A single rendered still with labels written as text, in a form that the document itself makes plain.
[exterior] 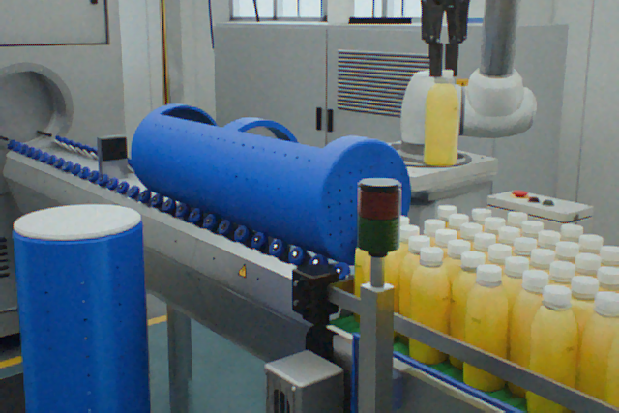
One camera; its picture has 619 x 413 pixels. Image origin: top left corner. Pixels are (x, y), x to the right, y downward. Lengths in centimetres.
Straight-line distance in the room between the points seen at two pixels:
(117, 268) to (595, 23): 339
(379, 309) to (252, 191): 70
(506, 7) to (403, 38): 149
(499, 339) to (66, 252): 92
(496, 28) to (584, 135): 243
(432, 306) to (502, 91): 111
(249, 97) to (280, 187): 300
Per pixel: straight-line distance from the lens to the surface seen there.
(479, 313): 128
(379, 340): 119
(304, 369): 146
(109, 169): 279
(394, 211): 112
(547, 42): 369
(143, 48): 726
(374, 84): 386
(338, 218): 165
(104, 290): 177
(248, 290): 189
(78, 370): 183
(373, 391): 122
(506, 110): 238
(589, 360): 123
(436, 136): 164
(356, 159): 166
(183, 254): 215
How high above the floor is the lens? 150
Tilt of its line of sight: 12 degrees down
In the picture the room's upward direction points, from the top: straight up
